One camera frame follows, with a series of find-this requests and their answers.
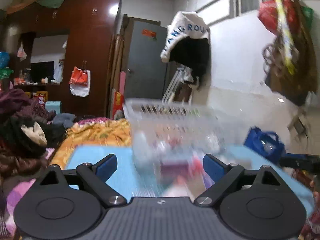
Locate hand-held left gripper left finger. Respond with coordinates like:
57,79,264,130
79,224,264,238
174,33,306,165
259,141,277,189
36,154,128,208

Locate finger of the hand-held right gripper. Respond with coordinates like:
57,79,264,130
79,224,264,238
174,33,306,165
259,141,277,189
279,154,304,168

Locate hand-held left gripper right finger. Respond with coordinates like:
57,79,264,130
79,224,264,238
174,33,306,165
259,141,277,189
194,154,283,206

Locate clear plastic basket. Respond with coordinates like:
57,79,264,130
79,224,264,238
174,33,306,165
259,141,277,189
122,98,248,179

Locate blue tote bag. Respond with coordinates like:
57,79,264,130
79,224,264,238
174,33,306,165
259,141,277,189
244,127,285,165

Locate orange blanket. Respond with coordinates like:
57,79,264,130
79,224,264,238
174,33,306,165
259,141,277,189
50,119,133,170

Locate red paper packaging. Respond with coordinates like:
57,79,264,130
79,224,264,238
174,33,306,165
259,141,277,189
114,91,125,119

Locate grey garment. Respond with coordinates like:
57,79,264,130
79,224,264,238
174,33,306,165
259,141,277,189
52,113,77,128

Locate beige and black clothes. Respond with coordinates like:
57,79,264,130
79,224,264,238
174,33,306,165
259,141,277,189
0,116,67,158

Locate teal box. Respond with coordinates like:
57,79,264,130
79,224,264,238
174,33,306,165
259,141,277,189
45,101,62,114

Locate brown hanging bag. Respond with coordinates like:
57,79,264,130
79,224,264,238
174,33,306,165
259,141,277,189
262,30,319,105

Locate red and white plastic bag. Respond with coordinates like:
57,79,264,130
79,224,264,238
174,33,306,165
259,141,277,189
69,66,91,97

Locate pink roll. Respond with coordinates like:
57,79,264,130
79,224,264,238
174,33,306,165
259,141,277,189
119,71,127,95

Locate pink floral bedsheet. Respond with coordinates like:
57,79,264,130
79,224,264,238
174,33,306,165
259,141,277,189
0,177,38,240

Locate folded metal rack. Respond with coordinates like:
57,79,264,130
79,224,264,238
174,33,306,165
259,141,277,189
161,65,194,103

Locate grey door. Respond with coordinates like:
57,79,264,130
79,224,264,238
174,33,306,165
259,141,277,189
122,17,175,103

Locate purple clothes pile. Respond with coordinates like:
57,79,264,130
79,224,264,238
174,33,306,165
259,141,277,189
0,89,57,125

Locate brown wooden wardrobe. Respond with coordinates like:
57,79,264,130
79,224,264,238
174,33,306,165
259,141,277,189
0,0,122,118

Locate black hanging garment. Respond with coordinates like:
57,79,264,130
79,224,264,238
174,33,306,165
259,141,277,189
169,36,210,90

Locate black monitor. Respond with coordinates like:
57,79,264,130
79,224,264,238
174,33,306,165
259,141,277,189
30,61,55,82

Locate yellow hoop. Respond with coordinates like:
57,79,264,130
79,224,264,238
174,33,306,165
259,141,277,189
267,0,297,75

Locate green plastic bag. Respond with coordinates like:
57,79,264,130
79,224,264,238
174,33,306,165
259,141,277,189
0,67,14,79

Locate red door sticker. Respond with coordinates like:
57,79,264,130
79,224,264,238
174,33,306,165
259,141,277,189
142,29,157,42

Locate small white plastic bag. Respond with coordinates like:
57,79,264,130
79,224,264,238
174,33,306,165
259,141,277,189
17,41,27,62

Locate white printed hanging bag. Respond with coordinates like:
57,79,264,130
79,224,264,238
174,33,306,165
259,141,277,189
160,11,210,64

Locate green hanging bag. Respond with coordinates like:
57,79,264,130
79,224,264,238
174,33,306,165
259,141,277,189
301,5,314,30

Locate blue plastic bag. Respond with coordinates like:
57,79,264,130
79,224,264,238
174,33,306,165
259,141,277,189
0,51,10,68

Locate wall outlet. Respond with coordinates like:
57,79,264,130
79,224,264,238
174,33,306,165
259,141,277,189
287,115,310,140

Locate red plastic wall bag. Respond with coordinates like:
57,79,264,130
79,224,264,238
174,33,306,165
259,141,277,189
257,0,300,35

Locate white metal rail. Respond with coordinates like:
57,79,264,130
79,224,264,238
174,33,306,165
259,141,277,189
195,0,258,27

